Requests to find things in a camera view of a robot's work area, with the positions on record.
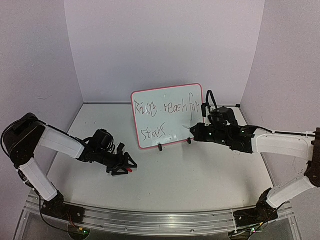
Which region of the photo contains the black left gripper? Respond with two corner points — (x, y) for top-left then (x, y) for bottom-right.
(95, 147), (138, 176)

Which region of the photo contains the pink framed whiteboard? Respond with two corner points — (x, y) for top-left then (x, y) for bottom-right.
(131, 83), (204, 150)

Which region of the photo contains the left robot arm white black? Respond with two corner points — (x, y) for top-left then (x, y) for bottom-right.
(0, 112), (138, 218)

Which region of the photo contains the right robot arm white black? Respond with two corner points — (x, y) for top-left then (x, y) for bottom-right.
(189, 104), (320, 226)

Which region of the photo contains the black right whiteboard stand foot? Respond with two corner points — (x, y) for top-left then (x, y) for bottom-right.
(187, 137), (192, 145)

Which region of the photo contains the black whiteboard stand foot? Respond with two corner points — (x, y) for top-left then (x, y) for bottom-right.
(158, 143), (163, 152)
(187, 137), (192, 145)

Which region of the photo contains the black left whiteboard stand foot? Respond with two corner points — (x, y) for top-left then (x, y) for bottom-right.
(158, 143), (163, 152)

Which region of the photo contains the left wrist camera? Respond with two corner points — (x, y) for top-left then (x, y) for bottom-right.
(116, 142), (125, 154)

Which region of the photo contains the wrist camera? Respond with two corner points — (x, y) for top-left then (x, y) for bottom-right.
(116, 142), (125, 154)
(201, 102), (213, 125)

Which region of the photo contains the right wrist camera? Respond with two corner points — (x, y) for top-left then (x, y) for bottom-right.
(201, 102), (213, 125)

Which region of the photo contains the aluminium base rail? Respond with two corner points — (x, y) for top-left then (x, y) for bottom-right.
(23, 194), (298, 237)

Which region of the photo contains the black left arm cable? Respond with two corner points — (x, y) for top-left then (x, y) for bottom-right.
(1, 124), (73, 228)

